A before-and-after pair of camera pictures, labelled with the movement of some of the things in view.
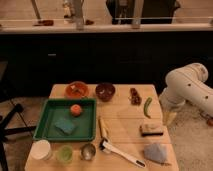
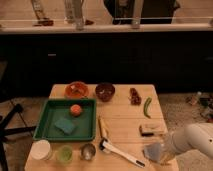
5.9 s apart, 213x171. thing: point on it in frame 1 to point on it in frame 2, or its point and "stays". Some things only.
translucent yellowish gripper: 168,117 to 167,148
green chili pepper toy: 148,100 stays
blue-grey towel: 156,152 stays
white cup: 41,150 stays
